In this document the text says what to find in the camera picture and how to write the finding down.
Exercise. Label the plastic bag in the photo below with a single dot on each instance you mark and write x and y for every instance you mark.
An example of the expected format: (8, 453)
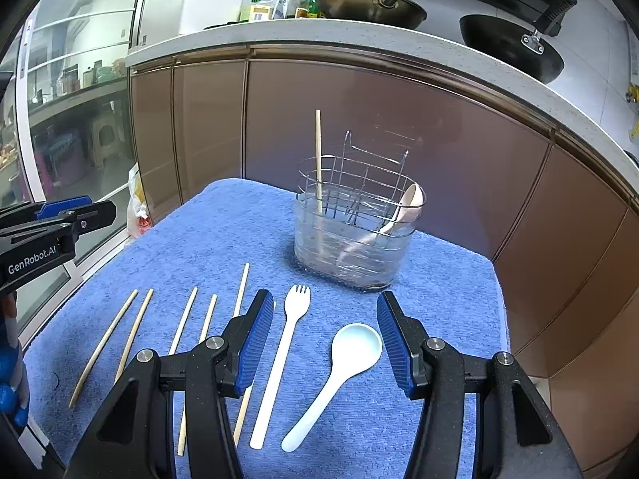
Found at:
(137, 204)

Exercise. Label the white stone kitchen counter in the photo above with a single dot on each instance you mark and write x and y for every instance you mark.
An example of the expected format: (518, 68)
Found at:
(224, 37)

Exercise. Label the yellow gas valve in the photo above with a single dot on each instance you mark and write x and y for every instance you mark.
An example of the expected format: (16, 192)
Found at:
(633, 94)

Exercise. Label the black frying pan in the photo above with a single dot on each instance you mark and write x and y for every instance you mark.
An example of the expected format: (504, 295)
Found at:
(499, 45)

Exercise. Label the green sauce bottle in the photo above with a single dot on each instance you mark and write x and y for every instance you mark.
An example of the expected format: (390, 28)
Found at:
(313, 4)

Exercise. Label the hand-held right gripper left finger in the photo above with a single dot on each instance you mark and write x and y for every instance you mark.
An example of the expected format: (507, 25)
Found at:
(254, 342)

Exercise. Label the white plastic spoon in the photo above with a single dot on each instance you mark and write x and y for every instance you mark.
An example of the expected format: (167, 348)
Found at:
(357, 347)

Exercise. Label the brown base cabinet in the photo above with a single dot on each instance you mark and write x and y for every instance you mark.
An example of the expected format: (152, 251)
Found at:
(399, 124)

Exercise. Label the clear glass beaker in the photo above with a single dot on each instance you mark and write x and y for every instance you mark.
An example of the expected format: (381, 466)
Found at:
(349, 264)

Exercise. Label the wooden chopstick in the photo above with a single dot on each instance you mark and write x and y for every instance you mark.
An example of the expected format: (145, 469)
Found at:
(208, 318)
(135, 332)
(318, 159)
(242, 289)
(102, 352)
(183, 320)

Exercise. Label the pale plastic stool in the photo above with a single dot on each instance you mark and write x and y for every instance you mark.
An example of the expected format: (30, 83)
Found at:
(107, 132)

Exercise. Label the white framed glass door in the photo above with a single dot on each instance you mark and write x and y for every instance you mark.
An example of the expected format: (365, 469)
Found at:
(22, 85)

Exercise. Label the person's left hand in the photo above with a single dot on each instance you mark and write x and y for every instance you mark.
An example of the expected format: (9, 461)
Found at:
(11, 359)

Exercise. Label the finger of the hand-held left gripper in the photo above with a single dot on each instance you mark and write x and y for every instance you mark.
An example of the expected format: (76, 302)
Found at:
(65, 207)
(95, 215)

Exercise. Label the beige plastic spoon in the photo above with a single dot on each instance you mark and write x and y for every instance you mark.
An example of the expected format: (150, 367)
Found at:
(410, 199)

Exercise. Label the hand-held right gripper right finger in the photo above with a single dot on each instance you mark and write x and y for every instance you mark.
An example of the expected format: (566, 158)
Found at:
(394, 347)

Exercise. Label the white plastic fork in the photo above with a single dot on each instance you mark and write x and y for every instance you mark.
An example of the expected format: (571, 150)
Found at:
(279, 359)

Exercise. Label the blue towel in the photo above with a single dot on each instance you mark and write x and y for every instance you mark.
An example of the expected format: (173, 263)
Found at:
(224, 229)

